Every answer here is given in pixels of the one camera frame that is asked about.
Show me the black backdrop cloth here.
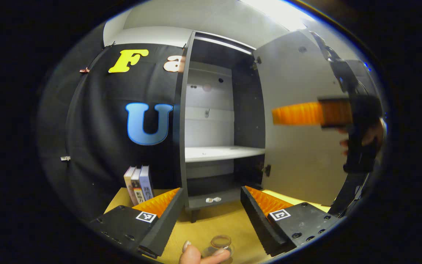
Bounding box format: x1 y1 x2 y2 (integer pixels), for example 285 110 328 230
38 22 188 220

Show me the beige book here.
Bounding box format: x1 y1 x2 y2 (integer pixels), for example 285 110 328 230
124 167 138 206

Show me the clear plastic bottle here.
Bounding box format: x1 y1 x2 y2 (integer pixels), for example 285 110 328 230
201 235 234 259

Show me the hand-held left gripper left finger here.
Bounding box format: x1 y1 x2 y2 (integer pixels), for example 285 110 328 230
88 188 184 259

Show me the beige cabinet door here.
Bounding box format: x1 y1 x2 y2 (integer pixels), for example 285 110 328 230
252 29 365 206

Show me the grey cabinet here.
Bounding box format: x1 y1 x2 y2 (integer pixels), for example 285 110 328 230
173 30 270 223

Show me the long ceiling light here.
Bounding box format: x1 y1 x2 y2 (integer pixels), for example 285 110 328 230
240 0 316 32

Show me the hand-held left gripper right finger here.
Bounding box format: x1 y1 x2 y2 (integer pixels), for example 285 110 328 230
240 186 343 257

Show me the blue-grey book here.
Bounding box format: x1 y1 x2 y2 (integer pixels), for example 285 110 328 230
140 166 154 200

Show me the white cabinet shelf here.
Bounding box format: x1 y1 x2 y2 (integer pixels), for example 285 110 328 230
184 146 266 163

